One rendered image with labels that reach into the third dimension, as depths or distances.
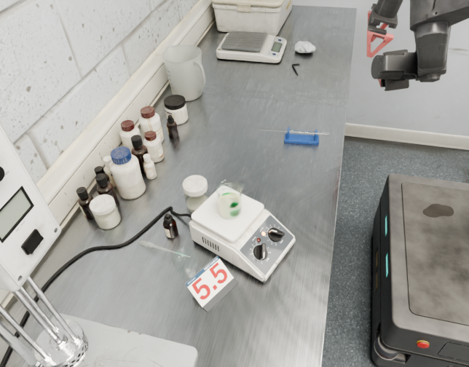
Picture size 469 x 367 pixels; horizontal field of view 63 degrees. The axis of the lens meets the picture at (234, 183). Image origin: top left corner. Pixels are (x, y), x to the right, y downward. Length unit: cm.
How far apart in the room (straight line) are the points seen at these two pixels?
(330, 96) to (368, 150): 105
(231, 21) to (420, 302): 130
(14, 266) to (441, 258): 129
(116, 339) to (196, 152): 56
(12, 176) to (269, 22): 149
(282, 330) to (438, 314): 66
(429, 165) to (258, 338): 179
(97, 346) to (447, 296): 102
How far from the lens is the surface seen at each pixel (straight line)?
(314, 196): 99
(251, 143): 114
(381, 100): 234
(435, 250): 147
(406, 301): 133
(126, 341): 80
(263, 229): 83
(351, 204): 203
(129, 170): 96
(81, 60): 109
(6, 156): 36
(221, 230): 80
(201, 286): 80
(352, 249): 185
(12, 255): 39
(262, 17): 175
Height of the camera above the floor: 146
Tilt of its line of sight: 44 degrees down
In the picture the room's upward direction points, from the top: 4 degrees counter-clockwise
